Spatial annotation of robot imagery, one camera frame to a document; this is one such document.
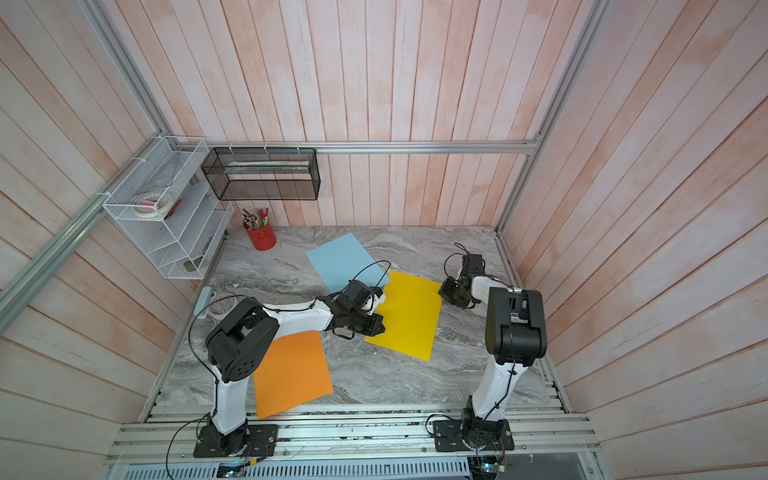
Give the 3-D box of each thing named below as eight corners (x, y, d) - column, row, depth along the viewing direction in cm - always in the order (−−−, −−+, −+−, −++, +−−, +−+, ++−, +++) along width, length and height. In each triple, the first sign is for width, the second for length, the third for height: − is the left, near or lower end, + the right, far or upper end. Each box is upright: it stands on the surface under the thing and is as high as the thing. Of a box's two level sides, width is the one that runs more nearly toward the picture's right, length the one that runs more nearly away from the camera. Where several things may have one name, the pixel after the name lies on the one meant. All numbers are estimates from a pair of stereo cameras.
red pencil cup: (254, 252, 116) (245, 235, 109) (258, 240, 120) (250, 223, 113) (273, 252, 116) (265, 235, 109) (276, 240, 120) (270, 223, 113)
